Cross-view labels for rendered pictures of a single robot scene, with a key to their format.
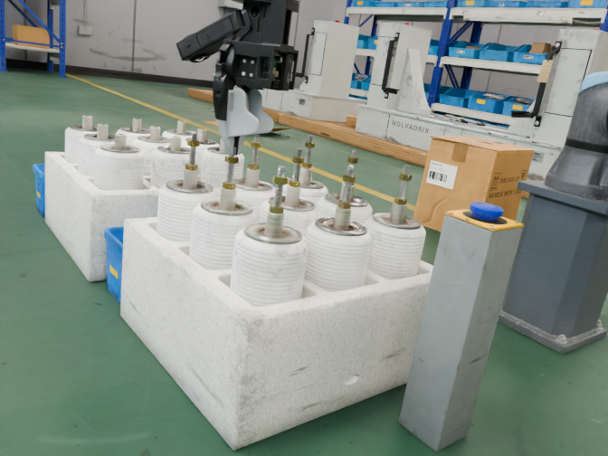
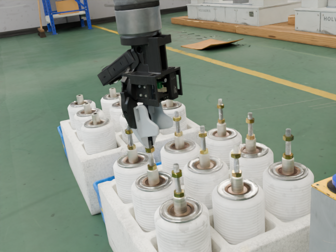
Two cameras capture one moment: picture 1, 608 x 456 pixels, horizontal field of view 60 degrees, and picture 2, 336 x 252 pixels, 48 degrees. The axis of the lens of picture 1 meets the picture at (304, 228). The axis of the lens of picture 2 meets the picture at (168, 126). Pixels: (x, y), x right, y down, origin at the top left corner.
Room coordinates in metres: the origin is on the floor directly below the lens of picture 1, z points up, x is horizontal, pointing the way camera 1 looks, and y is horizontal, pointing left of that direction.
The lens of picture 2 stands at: (0.11, -0.13, 0.63)
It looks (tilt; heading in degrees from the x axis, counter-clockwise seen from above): 21 degrees down; 18
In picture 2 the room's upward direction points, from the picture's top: 6 degrees counter-clockwise
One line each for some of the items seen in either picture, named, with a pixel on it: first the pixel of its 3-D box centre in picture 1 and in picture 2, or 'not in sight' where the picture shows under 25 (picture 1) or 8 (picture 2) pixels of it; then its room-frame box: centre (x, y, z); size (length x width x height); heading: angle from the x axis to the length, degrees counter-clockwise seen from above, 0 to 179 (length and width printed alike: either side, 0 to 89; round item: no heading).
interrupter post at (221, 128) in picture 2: (305, 176); (221, 129); (0.98, 0.01, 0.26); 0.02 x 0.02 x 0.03
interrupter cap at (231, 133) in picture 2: (304, 184); (222, 134); (0.98, 0.01, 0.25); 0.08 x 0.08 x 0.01
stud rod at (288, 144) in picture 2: (403, 189); (288, 147); (0.80, -0.14, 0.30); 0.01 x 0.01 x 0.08
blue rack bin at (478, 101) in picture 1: (493, 102); not in sight; (6.21, -1.91, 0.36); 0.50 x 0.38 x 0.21; 129
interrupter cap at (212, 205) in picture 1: (226, 207); (154, 181); (0.74, 0.11, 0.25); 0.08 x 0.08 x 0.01
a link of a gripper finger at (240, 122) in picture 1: (240, 124); (147, 128); (0.72, 0.10, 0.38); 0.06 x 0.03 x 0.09; 68
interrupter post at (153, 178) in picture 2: (227, 199); (153, 175); (0.74, 0.11, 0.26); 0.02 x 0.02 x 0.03
